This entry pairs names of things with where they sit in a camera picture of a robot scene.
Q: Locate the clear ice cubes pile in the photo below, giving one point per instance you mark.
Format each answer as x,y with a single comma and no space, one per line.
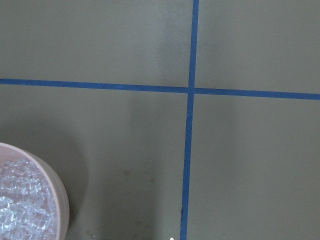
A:
27,206

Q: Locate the pink bowl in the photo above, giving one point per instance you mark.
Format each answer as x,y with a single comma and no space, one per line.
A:
12,153

